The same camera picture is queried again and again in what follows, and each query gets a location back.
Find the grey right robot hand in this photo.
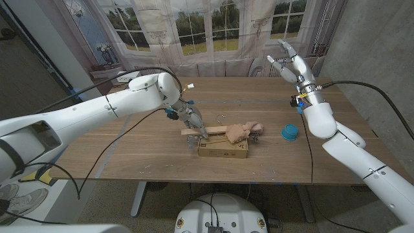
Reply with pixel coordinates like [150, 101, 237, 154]
[266, 38, 321, 97]

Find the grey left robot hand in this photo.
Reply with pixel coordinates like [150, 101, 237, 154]
[176, 100, 210, 140]

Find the long wooden bar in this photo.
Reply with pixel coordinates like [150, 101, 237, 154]
[180, 124, 264, 137]

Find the tan elastic arm wrap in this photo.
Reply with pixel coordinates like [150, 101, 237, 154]
[224, 120, 264, 144]

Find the flat cardboard box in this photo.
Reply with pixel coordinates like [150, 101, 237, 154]
[197, 134, 249, 159]

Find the blue plastic lid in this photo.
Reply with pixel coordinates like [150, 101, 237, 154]
[280, 124, 299, 142]

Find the white power strip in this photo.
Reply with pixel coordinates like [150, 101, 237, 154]
[115, 71, 142, 83]

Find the grey table leg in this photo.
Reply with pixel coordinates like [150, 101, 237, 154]
[296, 184, 316, 224]
[130, 181, 148, 217]

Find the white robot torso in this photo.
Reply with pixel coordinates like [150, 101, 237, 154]
[173, 193, 268, 233]

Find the printed window backdrop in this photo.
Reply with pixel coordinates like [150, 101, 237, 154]
[61, 0, 349, 78]

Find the grey sneaker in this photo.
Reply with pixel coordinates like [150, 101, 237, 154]
[0, 183, 19, 201]
[0, 187, 49, 225]

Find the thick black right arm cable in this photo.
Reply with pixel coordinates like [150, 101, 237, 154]
[318, 80, 414, 140]

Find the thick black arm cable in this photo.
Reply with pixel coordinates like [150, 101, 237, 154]
[318, 80, 414, 140]
[30, 66, 184, 116]

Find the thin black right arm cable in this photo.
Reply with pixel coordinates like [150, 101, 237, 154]
[300, 113, 373, 233]

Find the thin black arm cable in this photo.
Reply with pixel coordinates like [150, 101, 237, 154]
[0, 107, 168, 226]
[300, 113, 373, 233]

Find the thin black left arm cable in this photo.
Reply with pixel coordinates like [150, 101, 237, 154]
[0, 107, 168, 226]

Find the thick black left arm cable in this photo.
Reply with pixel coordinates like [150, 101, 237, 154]
[30, 66, 184, 116]

